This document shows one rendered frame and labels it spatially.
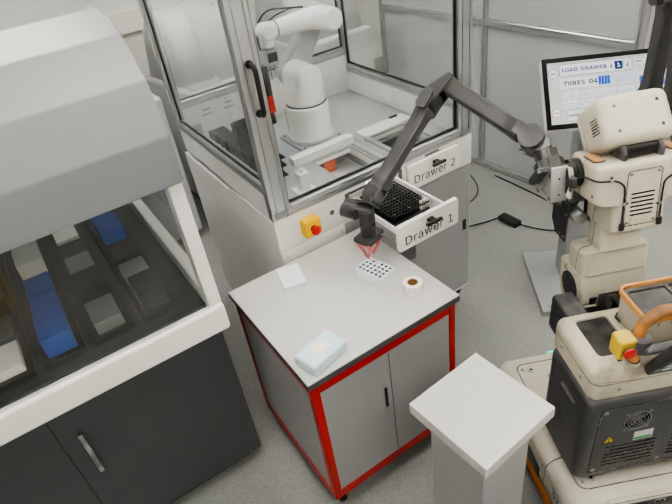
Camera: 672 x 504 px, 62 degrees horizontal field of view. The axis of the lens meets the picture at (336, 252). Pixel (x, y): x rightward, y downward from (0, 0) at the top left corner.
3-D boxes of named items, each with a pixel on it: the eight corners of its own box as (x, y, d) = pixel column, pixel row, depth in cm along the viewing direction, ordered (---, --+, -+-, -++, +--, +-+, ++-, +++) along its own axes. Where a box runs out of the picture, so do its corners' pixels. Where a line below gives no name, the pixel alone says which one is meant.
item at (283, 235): (471, 161, 257) (471, 132, 248) (280, 253, 218) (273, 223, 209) (353, 109, 325) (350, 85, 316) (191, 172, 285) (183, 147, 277)
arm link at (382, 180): (436, 90, 185) (446, 103, 194) (422, 84, 188) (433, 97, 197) (368, 201, 190) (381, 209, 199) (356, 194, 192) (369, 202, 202)
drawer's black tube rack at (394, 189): (430, 214, 220) (429, 200, 216) (395, 232, 213) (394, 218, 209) (394, 194, 236) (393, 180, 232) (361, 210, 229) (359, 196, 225)
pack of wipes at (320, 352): (326, 336, 184) (324, 326, 181) (348, 348, 178) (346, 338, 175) (294, 364, 175) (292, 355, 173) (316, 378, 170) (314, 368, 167)
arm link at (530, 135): (441, 62, 186) (450, 75, 195) (415, 95, 189) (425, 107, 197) (549, 130, 165) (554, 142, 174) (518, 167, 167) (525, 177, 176)
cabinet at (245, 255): (471, 292, 304) (473, 161, 257) (312, 388, 265) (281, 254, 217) (367, 222, 372) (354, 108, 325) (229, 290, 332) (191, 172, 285)
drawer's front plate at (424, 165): (459, 166, 251) (459, 144, 245) (409, 190, 240) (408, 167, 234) (456, 165, 252) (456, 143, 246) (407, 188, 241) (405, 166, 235)
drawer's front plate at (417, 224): (458, 222, 216) (458, 197, 210) (400, 253, 205) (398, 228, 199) (455, 220, 218) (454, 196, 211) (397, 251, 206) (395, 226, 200)
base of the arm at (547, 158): (538, 173, 163) (577, 166, 163) (530, 148, 165) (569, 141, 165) (528, 185, 171) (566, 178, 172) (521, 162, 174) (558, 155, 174)
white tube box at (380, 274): (396, 275, 204) (395, 267, 202) (381, 287, 200) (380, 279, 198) (370, 264, 212) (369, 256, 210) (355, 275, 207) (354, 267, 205)
